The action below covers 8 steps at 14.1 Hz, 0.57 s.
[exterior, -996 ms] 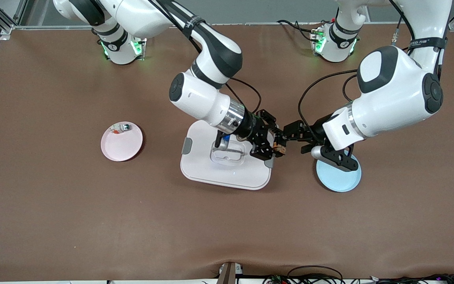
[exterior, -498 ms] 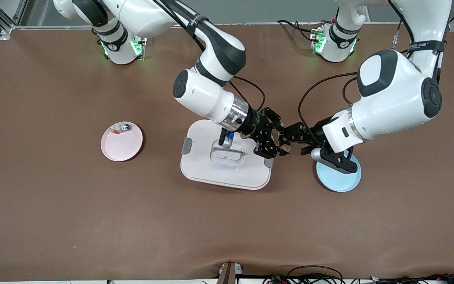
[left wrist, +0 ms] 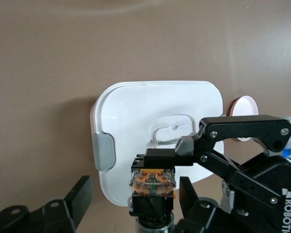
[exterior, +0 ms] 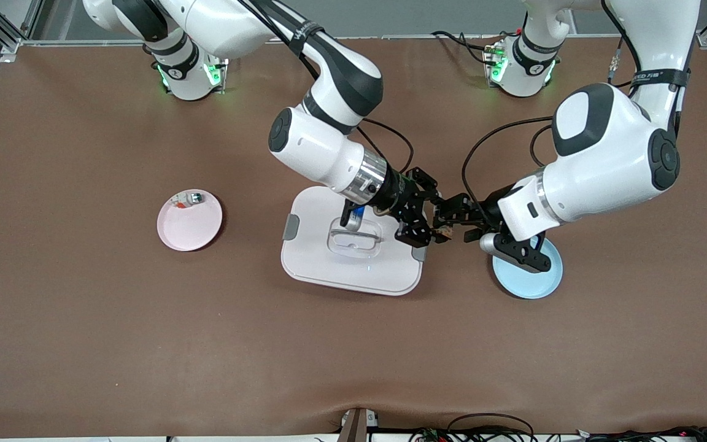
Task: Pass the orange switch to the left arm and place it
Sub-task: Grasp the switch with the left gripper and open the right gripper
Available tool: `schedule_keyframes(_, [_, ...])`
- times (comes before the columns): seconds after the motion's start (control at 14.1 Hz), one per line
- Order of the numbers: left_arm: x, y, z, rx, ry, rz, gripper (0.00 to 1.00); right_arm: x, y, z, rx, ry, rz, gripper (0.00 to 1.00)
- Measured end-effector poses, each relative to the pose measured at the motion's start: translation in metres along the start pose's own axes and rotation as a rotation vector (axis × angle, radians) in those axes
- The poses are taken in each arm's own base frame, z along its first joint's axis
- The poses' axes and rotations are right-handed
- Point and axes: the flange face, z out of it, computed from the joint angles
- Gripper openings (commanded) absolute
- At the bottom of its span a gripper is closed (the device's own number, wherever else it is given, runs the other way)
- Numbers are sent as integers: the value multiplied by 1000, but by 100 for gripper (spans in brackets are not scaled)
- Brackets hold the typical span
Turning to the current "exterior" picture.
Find white lidded plastic storage box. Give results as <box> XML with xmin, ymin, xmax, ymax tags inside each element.
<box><xmin>280</xmin><ymin>186</ymin><xmax>428</xmax><ymax>297</ymax></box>

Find light blue round plate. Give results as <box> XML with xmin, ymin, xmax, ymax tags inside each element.
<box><xmin>492</xmin><ymin>236</ymin><xmax>563</xmax><ymax>300</ymax></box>

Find pink round plate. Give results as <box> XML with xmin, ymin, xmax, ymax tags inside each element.
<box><xmin>156</xmin><ymin>189</ymin><xmax>223</xmax><ymax>252</ymax></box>

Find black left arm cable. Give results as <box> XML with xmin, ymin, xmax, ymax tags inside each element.
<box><xmin>461</xmin><ymin>0</ymin><xmax>644</xmax><ymax>206</ymax></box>

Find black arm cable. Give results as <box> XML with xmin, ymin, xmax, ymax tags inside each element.
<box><xmin>237</xmin><ymin>0</ymin><xmax>415</xmax><ymax>174</ymax></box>
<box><xmin>461</xmin><ymin>0</ymin><xmax>644</xmax><ymax>206</ymax></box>

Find black base cables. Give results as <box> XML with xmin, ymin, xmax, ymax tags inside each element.
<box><xmin>430</xmin><ymin>29</ymin><xmax>490</xmax><ymax>65</ymax></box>

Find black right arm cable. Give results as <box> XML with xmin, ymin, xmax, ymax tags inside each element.
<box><xmin>237</xmin><ymin>0</ymin><xmax>415</xmax><ymax>174</ymax></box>

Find black cable bundle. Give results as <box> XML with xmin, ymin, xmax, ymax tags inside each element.
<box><xmin>409</xmin><ymin>413</ymin><xmax>707</xmax><ymax>442</ymax></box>

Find metal wedge bracket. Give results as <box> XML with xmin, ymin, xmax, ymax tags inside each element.
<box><xmin>336</xmin><ymin>408</ymin><xmax>380</xmax><ymax>442</ymax></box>

